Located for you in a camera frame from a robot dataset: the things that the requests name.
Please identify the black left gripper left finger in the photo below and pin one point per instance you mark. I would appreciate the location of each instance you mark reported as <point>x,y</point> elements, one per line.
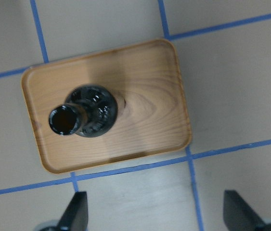
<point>76,216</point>

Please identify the dark wine bottle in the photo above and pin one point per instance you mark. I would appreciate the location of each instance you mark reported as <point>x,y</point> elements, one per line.
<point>89,111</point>

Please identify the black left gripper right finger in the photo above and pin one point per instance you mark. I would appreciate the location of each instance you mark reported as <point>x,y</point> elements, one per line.
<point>238,215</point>

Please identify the wooden tray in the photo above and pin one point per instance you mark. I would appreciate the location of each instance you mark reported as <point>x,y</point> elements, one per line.
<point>153,118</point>

